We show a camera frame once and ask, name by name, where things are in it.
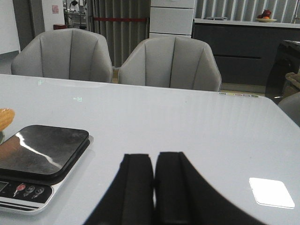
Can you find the orange corn cob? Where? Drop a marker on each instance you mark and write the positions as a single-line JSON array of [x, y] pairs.
[[6, 117]]

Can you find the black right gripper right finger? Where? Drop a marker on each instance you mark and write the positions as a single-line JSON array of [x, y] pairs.
[[184, 197]]

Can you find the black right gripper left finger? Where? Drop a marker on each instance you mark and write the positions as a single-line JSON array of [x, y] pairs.
[[129, 198]]

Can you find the beige cushion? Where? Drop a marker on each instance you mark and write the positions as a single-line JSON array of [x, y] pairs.
[[294, 79]]

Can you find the white drawer cabinet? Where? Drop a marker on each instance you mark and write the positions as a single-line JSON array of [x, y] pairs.
[[171, 17]]

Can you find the dark grey counter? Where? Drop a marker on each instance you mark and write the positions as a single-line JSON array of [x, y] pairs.
[[244, 51]]

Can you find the red trash bin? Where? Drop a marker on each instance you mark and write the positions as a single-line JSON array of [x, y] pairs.
[[59, 26]]

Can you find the right grey armchair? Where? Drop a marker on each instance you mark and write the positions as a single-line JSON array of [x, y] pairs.
[[172, 62]]

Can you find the grey armchair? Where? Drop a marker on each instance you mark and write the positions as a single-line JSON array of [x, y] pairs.
[[172, 62], [73, 54]]

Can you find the silver black kitchen scale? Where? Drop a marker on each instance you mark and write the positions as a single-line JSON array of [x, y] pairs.
[[35, 162]]

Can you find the left grey armchair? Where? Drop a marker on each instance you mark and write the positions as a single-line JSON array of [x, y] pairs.
[[73, 54]]

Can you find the fruit bowl on counter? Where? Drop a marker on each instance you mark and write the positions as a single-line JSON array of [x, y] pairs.
[[265, 17]]

